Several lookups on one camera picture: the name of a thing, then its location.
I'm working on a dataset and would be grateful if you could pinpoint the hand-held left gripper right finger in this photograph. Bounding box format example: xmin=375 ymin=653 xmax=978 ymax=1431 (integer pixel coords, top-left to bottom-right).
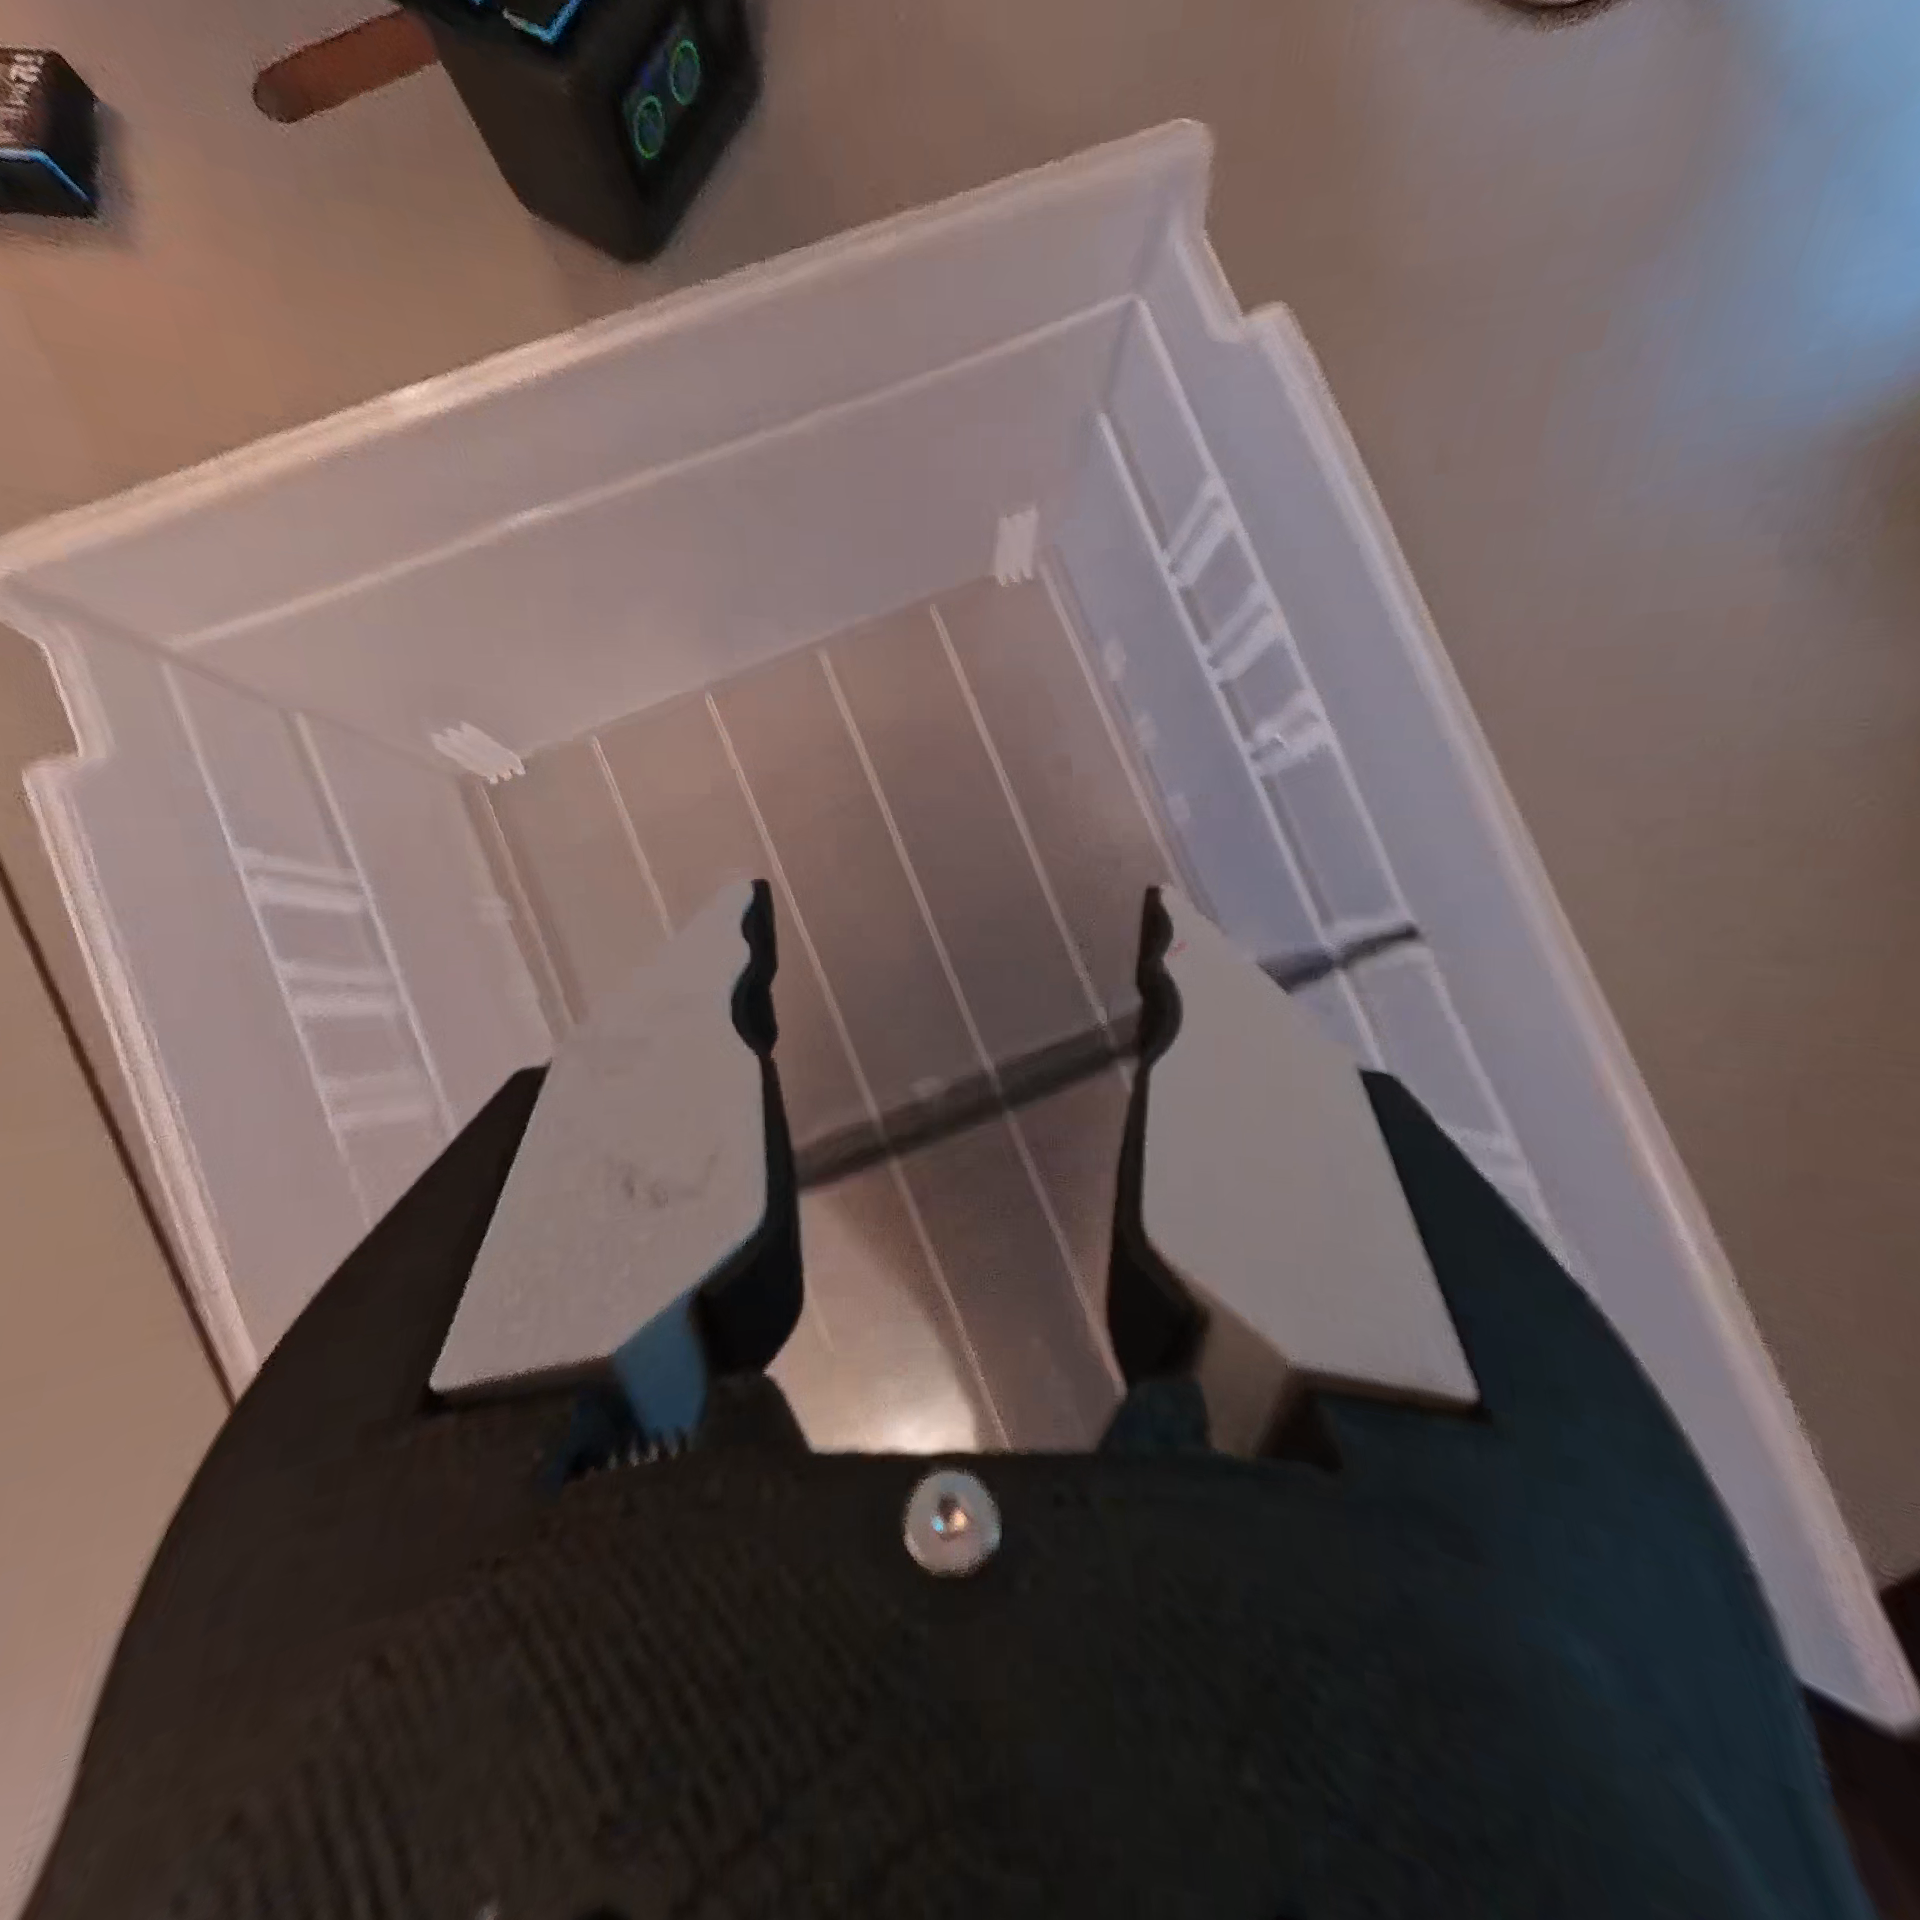
xmin=1105 ymin=886 xmax=1483 ymax=1460

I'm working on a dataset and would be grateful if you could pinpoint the black charger with green rings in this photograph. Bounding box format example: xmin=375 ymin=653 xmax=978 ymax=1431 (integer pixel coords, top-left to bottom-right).
xmin=428 ymin=0 xmax=752 ymax=264

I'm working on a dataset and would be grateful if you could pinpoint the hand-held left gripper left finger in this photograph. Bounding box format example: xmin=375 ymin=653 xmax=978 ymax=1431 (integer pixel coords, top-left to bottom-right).
xmin=429 ymin=880 xmax=807 ymax=1445

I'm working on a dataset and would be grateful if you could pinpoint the clear plastic bin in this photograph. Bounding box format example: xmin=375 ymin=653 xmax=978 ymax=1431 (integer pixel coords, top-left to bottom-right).
xmin=0 ymin=121 xmax=1920 ymax=1728

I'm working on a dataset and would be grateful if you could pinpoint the small black box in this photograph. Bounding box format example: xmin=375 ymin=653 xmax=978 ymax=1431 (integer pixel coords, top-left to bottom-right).
xmin=0 ymin=50 xmax=105 ymax=222

